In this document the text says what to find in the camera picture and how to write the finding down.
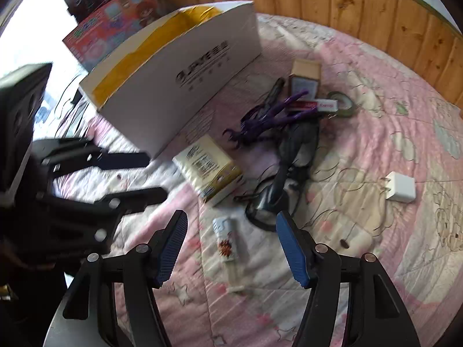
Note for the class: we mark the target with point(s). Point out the purple plastic clips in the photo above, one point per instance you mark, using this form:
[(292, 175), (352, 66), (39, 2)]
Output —
[(267, 119)]

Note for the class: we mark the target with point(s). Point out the white cardboard box yellow inside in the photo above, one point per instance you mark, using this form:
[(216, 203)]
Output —
[(188, 79)]

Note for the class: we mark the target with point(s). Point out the clear printed lighter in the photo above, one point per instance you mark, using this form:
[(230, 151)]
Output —
[(226, 245)]

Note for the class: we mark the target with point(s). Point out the small tan cardboard box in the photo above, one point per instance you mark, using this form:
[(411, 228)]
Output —
[(305, 70)]

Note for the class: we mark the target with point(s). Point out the yellow white carton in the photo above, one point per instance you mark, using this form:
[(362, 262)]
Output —
[(206, 166)]

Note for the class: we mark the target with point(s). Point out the black marker pen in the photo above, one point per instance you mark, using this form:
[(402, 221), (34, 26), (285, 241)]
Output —
[(276, 88)]

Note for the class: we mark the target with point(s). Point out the red white medicine box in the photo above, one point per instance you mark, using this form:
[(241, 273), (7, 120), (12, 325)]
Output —
[(322, 105)]

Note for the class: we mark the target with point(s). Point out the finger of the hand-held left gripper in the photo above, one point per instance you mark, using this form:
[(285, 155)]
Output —
[(123, 159), (144, 197)]

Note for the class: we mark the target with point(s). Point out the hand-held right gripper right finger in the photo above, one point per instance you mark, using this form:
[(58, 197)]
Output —
[(293, 249)]

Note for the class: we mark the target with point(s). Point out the white charger plug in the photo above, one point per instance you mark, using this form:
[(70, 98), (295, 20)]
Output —
[(401, 187)]

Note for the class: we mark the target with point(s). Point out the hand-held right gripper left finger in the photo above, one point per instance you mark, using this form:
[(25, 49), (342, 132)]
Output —
[(172, 249)]

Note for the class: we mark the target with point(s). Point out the green tape roll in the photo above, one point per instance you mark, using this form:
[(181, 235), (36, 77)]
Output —
[(349, 110)]

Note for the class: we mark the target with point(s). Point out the pink toy box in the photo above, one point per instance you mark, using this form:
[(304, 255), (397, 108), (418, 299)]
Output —
[(105, 32)]

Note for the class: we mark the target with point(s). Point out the wooden wall panelling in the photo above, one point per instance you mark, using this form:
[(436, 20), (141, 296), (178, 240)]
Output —
[(361, 3)]

